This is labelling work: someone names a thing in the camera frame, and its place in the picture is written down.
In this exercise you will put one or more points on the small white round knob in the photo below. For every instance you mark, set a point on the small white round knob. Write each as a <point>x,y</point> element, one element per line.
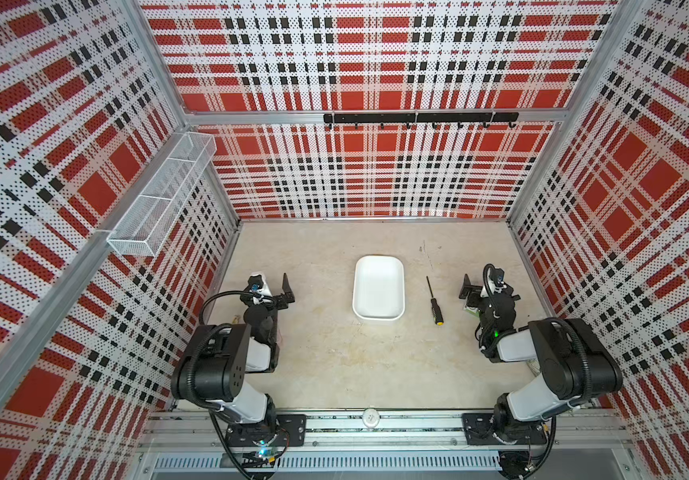
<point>371,418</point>

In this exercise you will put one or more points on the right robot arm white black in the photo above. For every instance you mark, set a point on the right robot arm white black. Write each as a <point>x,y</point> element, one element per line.
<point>574,366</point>

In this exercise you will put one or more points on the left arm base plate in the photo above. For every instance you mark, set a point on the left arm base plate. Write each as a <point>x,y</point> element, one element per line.
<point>280,431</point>

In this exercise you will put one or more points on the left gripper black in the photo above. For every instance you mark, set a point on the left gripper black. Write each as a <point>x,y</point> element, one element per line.
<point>278,301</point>

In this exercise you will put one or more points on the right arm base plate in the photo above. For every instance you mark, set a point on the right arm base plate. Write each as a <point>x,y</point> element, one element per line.
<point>489,429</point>

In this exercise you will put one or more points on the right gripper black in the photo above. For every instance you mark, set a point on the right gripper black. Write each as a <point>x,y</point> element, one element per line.
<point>478,294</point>

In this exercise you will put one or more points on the black hook rail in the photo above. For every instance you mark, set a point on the black hook rail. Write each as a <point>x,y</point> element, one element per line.
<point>483,118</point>

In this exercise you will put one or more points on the black yellow screwdriver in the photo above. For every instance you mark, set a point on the black yellow screwdriver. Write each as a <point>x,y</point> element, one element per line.
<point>435,306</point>

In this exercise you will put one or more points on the aluminium front rail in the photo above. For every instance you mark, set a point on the aluminium front rail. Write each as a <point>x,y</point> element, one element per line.
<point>398,430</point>

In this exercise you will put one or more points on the white wire mesh basket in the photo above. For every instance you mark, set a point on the white wire mesh basket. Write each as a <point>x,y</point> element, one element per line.
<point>176,171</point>

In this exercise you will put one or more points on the white plastic bin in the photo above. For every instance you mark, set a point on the white plastic bin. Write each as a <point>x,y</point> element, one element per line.
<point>379,289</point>

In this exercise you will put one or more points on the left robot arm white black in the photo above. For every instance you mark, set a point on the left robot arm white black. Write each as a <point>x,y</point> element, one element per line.
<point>213,369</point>

